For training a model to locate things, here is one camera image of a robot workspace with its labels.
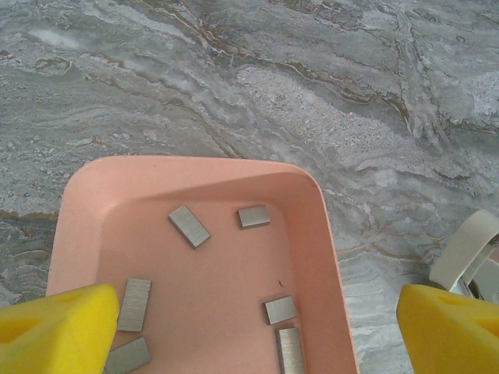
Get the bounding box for pink plastic tray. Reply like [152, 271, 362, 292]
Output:
[45, 154, 362, 374]

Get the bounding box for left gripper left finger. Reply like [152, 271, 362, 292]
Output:
[0, 283, 120, 374]

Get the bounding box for white tape roll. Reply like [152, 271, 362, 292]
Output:
[426, 209, 499, 303]

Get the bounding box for grey staple strip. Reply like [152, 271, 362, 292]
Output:
[167, 204, 212, 249]
[103, 336, 152, 374]
[116, 277, 153, 333]
[236, 204, 272, 230]
[263, 295, 300, 326]
[274, 326, 306, 374]

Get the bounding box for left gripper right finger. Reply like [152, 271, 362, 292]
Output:
[395, 283, 499, 374]

